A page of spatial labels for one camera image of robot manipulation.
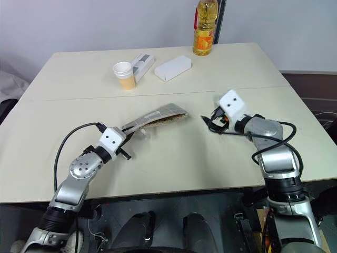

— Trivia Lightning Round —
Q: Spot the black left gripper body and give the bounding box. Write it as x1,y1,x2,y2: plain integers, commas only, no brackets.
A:
115,133,133,157

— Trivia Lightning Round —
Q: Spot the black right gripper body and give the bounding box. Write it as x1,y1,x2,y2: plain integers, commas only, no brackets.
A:
210,104,234,133

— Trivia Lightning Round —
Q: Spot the grey grid zipper pouch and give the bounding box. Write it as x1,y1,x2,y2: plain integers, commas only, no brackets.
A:
120,103,189,137

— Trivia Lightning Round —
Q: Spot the white and beige paper cup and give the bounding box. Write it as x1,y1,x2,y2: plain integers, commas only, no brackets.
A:
112,61,138,91

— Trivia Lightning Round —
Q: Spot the flat white box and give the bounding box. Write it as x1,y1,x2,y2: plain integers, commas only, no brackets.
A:
154,54,193,84

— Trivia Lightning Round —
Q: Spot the grey and white carton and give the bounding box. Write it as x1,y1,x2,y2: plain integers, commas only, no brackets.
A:
130,53,156,84

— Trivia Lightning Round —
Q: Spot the yellow cooking oil bottle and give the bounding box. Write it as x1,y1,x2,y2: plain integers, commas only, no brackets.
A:
192,0,221,57

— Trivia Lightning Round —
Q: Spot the black upright pole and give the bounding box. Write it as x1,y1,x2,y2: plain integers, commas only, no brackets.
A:
214,0,227,45

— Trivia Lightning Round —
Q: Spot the white crumpled cloth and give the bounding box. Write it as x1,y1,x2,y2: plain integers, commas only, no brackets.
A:
0,69,30,104

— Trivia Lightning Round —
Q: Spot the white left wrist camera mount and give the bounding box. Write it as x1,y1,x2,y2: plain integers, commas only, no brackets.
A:
99,126,127,161

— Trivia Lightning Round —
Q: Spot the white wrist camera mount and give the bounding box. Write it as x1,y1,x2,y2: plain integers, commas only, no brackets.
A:
99,126,127,161
217,89,249,133

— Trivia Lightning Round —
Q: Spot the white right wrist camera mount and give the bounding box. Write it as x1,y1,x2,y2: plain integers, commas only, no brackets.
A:
217,89,249,133

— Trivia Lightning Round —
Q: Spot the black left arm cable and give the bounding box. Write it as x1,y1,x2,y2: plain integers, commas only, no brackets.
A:
53,122,106,191

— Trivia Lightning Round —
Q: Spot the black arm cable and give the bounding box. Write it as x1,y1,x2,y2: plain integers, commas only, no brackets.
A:
251,122,304,175
53,122,106,191

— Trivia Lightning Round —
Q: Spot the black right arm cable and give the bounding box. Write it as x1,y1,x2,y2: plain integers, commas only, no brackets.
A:
251,122,304,175

